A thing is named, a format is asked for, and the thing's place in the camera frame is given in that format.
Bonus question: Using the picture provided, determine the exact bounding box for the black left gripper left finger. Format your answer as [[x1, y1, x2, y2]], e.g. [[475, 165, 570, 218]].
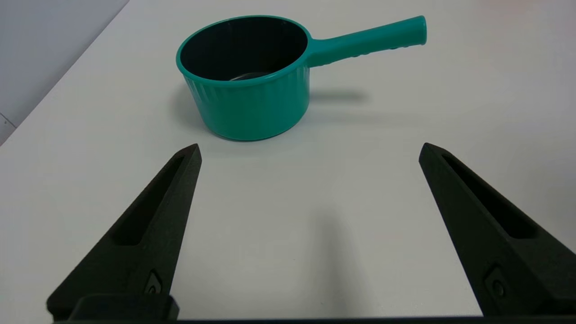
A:
[[46, 144, 202, 316]]

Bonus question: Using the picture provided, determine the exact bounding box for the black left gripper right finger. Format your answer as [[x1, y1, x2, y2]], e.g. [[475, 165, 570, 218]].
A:
[[418, 143, 576, 317]]

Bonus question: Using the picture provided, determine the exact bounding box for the teal saucepan with black inside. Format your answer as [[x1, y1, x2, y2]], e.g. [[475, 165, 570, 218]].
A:
[[175, 15, 427, 141]]

